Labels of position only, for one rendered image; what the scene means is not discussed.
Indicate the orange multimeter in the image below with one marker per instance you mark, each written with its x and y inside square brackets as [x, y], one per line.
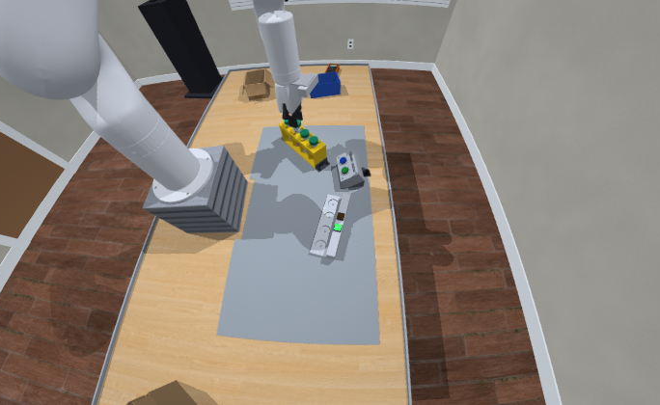
[333, 68]

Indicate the blue open-top box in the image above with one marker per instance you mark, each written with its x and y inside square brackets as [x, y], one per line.
[331, 86]

